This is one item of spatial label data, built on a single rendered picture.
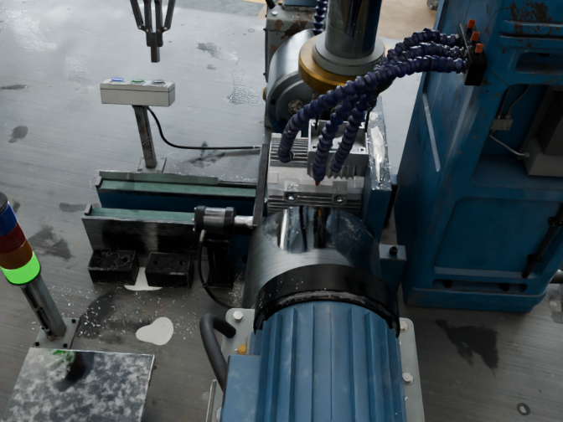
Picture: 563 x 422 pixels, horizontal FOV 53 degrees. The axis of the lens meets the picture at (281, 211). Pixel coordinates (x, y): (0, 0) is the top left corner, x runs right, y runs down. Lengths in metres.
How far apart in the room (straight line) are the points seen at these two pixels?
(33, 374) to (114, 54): 1.25
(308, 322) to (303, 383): 0.07
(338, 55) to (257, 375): 0.59
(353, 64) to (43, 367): 0.79
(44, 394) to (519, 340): 0.98
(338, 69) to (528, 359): 0.75
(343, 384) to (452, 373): 0.70
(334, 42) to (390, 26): 2.61
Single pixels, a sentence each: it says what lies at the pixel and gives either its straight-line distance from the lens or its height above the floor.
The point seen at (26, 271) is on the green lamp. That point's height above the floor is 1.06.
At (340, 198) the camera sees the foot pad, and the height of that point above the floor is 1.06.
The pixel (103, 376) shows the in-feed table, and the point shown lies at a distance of 1.13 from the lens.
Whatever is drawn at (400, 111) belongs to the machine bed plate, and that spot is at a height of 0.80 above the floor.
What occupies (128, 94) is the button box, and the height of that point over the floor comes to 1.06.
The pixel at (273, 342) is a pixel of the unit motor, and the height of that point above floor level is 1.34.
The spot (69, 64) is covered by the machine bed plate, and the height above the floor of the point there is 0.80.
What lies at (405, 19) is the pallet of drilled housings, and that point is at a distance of 3.71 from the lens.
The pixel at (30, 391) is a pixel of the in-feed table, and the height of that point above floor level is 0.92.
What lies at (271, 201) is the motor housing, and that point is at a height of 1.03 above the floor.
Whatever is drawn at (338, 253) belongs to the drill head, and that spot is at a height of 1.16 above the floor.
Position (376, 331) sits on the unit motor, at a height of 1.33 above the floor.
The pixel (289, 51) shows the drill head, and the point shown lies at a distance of 1.43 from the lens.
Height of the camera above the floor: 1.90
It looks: 48 degrees down
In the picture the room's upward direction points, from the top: 2 degrees clockwise
